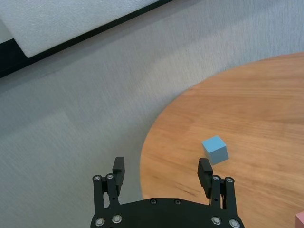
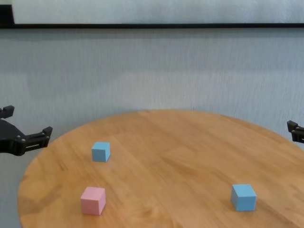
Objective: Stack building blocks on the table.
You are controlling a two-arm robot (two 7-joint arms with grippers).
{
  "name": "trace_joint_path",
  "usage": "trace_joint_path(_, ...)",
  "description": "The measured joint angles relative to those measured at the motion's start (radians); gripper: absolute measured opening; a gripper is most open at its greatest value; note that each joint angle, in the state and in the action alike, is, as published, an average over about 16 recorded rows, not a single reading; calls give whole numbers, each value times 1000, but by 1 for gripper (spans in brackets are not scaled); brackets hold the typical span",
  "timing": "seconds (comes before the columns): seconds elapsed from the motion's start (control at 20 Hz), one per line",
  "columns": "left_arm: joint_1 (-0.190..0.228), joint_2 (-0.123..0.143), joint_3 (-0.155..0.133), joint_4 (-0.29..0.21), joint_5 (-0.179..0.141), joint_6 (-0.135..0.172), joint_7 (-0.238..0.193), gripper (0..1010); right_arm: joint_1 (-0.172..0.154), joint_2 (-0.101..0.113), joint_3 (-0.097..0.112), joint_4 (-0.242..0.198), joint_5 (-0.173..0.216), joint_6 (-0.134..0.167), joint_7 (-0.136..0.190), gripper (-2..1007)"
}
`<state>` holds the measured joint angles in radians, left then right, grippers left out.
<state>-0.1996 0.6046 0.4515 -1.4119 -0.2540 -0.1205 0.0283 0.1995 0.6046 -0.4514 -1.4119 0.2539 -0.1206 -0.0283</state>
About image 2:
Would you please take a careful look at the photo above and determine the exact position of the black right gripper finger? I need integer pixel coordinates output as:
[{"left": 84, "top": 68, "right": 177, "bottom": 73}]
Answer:
[{"left": 286, "top": 120, "right": 304, "bottom": 143}]

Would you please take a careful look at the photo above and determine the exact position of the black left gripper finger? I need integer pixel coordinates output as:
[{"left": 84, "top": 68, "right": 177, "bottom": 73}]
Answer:
[
  {"left": 18, "top": 126, "right": 53, "bottom": 155},
  {"left": 0, "top": 105, "right": 15, "bottom": 119}
]

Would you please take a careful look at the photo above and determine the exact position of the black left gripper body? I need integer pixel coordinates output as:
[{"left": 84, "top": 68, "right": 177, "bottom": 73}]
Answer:
[{"left": 0, "top": 118, "right": 24, "bottom": 156}]

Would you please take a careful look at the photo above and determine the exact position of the blue cube block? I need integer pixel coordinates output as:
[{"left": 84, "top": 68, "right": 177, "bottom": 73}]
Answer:
[
  {"left": 230, "top": 184, "right": 257, "bottom": 212},
  {"left": 91, "top": 142, "right": 111, "bottom": 163}
]

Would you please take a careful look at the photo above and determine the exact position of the pink cube block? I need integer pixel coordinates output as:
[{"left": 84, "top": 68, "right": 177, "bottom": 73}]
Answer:
[{"left": 80, "top": 186, "right": 106, "bottom": 216}]

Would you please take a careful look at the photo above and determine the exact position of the black wall trim strip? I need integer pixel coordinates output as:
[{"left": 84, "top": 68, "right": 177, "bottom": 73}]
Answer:
[{"left": 0, "top": 4, "right": 304, "bottom": 30}]

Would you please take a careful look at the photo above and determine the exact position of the white wall panel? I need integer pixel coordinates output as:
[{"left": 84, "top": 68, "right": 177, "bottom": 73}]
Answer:
[{"left": 11, "top": 0, "right": 304, "bottom": 25}]

